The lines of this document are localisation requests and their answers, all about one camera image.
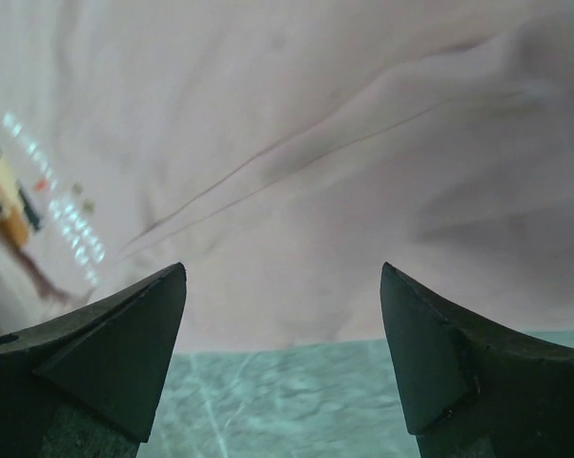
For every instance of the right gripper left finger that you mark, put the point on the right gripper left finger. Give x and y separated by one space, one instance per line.
88 383

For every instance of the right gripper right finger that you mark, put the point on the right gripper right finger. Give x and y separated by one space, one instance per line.
470 387

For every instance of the dusty pink printed t-shirt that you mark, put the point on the dusty pink printed t-shirt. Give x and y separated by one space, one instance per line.
283 151

